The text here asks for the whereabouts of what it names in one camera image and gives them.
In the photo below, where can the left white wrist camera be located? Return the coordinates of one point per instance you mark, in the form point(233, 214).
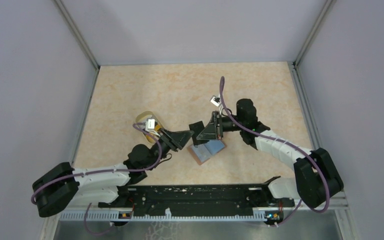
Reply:
point(150, 124)

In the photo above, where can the black credit card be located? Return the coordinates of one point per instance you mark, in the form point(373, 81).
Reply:
point(197, 128)

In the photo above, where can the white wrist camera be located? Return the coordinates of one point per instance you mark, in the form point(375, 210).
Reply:
point(150, 124)
point(216, 100)

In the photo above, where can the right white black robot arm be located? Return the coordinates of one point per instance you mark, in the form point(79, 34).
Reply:
point(316, 178)

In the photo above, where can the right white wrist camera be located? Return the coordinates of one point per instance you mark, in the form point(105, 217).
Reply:
point(216, 100)

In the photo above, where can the beige oval card tray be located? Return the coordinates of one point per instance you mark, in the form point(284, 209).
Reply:
point(140, 121)

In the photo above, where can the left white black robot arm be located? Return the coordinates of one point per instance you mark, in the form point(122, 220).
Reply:
point(65, 185)

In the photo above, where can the left aluminium corner post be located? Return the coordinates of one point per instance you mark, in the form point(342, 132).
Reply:
point(75, 31)

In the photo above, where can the right aluminium corner post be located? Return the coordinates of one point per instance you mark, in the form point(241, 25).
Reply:
point(312, 35)

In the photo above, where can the white slotted cable duct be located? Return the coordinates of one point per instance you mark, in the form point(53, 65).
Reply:
point(115, 216)

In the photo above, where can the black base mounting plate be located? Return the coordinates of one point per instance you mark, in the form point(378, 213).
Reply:
point(202, 200)

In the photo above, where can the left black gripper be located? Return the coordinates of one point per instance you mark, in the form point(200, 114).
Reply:
point(175, 140)

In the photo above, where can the brown leather card holder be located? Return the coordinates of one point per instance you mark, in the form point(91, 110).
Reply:
point(203, 152)

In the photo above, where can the aluminium corner post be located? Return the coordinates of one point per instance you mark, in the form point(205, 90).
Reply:
point(312, 35)
point(75, 31)

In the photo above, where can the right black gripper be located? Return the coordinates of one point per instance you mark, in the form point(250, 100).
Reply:
point(213, 131)

